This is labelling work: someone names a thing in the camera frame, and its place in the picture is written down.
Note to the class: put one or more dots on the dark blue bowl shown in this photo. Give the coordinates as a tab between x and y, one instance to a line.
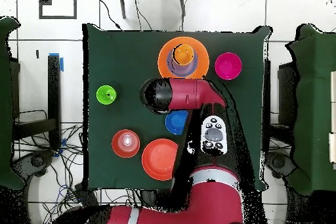
174	124

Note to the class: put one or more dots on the light blue bowl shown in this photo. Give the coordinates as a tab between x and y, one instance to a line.
182	71

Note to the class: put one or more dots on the orange cup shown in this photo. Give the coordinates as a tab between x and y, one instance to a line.
183	55

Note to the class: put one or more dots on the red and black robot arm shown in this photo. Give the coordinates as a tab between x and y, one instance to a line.
215	203

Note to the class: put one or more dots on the large red-orange bowl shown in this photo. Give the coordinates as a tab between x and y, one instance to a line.
157	159

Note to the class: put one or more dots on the large orange bowl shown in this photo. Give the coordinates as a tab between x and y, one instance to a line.
164	61

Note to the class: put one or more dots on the small red-orange bowl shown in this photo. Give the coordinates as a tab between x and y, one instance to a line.
126	143

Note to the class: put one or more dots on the green cup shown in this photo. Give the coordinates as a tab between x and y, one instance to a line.
106	94

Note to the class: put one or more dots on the pink-red bowl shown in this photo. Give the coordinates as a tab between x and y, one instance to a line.
228	65

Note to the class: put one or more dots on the dark green tablecloth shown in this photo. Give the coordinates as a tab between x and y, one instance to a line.
118	50

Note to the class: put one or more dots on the blue tape piece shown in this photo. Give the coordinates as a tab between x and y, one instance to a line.
62	65

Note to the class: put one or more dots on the black power strip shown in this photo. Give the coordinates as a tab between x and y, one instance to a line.
86	196

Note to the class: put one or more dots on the neighbouring green cloth table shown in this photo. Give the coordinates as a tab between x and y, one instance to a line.
5	103
315	103

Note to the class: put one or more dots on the white panel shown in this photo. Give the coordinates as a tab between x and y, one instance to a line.
332	147

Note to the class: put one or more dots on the black metal frame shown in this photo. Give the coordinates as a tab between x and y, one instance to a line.
267	76
53	90

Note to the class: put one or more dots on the camera tripod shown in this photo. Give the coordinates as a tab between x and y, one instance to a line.
122	6

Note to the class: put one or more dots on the dark grey pedestal base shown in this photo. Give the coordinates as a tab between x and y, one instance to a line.
36	161
278	162

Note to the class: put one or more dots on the black square frame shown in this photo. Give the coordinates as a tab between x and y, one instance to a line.
57	17

